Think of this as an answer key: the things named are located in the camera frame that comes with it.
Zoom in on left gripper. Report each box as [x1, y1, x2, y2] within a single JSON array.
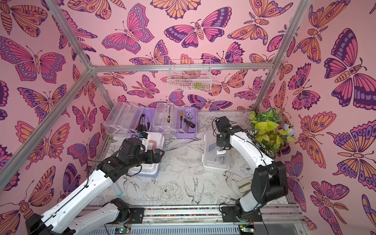
[[128, 148, 165, 170]]

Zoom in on white toolbox clear lid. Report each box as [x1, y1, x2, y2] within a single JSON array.
[[202, 130, 232, 173]]

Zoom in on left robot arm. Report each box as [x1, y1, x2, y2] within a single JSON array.
[[25, 138, 165, 235]]

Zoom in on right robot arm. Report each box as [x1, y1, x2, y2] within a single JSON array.
[[212, 116, 288, 220]]

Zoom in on black pliers in purple box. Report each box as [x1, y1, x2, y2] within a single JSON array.
[[136, 114, 151, 133]]

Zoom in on adjustable wrench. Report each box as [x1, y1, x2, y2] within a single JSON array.
[[185, 112, 193, 133]]

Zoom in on yellow screwdriver in lid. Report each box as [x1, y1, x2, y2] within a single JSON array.
[[167, 106, 171, 123]]

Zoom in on potted green plant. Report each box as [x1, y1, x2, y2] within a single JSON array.
[[246, 108, 295, 159]]

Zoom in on left purple toolbox clear lid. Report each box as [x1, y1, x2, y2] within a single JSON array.
[[104, 102, 156, 137]]

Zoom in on work glove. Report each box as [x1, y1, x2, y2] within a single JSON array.
[[236, 177, 252, 194]]

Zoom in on black handled tool purple box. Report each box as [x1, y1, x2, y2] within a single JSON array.
[[184, 118, 195, 128]]

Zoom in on white wire basket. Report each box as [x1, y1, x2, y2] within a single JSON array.
[[165, 59, 212, 92]]

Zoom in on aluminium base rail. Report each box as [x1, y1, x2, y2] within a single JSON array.
[[58, 204, 309, 235]]

